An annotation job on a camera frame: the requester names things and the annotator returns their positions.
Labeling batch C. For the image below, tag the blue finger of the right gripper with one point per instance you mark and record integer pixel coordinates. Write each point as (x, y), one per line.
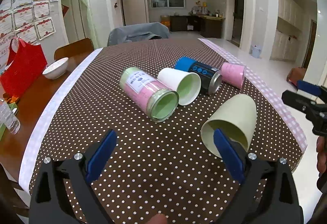
(300, 103)
(318, 91)

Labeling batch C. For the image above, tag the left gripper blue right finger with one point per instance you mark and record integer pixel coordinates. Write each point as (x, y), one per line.
(267, 192)

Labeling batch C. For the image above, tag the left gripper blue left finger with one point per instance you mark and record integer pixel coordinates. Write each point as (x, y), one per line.
(50, 202)

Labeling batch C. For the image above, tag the pale green cup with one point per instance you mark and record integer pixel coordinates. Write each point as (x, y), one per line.
(236, 117)

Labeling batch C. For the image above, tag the pink cup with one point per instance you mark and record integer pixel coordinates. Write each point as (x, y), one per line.
(233, 74)

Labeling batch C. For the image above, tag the white paper cup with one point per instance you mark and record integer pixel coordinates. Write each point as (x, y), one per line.
(186, 84)

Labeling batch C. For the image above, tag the right hand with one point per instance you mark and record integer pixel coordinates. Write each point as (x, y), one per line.
(321, 154)

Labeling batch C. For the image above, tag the left hand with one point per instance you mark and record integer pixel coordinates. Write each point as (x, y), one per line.
(158, 219)

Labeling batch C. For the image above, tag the light blue waste bin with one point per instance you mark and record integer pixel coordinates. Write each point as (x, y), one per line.
(256, 51)

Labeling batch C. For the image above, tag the clear spray bottle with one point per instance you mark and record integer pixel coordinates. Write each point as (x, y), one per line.
(8, 118)

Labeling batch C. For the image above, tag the blue black can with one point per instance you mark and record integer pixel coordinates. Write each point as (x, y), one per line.
(211, 77)

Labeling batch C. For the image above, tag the brown polka dot tablecloth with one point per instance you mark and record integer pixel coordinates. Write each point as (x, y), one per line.
(137, 201)

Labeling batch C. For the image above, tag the dark wooden desk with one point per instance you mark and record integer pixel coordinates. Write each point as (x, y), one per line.
(207, 26)

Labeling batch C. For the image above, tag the white ceramic bowl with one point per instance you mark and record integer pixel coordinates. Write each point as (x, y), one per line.
(56, 69)

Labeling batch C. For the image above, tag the pink green tin canister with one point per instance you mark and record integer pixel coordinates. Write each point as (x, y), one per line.
(154, 98)

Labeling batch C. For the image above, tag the wooden chair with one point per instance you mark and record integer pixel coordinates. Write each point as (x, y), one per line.
(76, 48)

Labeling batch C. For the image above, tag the grey covered chair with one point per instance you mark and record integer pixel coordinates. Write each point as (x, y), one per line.
(138, 32)

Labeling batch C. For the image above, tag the white refrigerator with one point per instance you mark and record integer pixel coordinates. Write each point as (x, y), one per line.
(135, 11)

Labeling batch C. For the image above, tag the white wall cabinet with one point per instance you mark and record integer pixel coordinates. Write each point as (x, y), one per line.
(283, 31)

